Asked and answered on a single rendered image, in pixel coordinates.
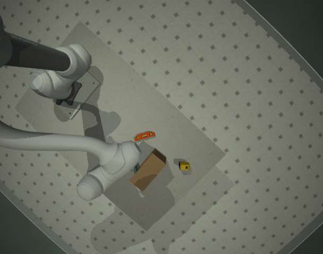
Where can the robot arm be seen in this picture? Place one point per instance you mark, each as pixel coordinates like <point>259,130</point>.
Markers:
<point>69,63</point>

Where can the orange spirit level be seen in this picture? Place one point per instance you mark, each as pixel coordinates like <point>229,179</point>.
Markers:
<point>144,136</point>

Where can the brown wooden cabinet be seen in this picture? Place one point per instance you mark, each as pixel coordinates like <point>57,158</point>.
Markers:
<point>148,170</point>

